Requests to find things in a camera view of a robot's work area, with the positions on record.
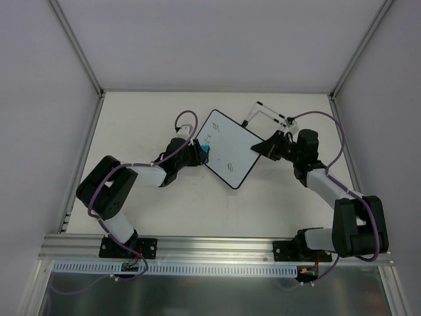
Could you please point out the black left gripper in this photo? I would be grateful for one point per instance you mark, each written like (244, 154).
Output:
(197, 155)

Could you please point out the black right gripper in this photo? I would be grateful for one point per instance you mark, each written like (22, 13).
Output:
(278, 149)

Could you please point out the blue whiteboard eraser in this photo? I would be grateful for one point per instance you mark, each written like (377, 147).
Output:
(205, 148)

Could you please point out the small white whiteboard black frame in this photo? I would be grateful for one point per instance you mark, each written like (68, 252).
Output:
(230, 155)

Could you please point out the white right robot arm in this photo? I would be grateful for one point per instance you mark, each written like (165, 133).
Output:
(358, 228)

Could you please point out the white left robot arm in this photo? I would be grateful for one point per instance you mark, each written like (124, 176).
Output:
(106, 188)

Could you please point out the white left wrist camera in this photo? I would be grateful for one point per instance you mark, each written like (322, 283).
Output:
(184, 133)

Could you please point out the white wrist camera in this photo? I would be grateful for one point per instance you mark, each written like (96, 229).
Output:
(291, 125)
(184, 133)

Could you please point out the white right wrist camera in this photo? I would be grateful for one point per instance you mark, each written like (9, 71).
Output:
(291, 125)

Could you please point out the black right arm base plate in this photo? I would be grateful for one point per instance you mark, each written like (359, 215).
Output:
(290, 251)

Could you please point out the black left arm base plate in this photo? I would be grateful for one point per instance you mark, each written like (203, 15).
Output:
(147, 247)

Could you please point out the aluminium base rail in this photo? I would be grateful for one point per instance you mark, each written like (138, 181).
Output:
(175, 249)

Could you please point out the white slotted cable duct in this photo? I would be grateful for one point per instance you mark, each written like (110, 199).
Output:
(177, 269)

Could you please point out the right aluminium frame post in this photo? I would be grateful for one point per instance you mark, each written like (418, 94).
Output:
(371, 30)

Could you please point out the aluminium frame post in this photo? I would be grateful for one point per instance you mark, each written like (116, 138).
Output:
(75, 45)
(371, 30)

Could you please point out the left aluminium frame post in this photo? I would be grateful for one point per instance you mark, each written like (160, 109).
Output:
(75, 45)

